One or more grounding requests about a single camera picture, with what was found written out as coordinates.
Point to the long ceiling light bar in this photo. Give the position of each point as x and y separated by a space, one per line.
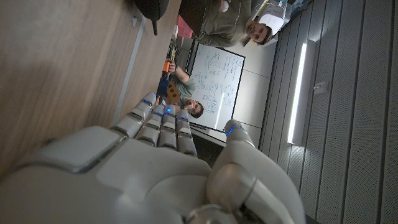
297 93

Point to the white power adapter box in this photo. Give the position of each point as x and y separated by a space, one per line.
134 21

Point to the man in green t-shirt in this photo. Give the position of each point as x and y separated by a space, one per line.
186 88

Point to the whiteboard with blue writing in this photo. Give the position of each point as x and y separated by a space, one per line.
217 84

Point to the pink plastic box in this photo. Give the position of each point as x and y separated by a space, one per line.
184 28

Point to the small orange box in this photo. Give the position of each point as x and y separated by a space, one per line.
166 66

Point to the man in olive sweater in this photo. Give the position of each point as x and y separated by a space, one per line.
220 28

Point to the grey ceiling sensor box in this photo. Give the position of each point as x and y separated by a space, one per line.
321 87

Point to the white ball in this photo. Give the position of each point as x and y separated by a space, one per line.
224 5

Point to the yellow and black small box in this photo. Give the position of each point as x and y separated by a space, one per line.
173 52

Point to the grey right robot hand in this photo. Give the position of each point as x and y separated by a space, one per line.
146 183

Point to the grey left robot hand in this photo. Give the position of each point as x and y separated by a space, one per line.
151 7

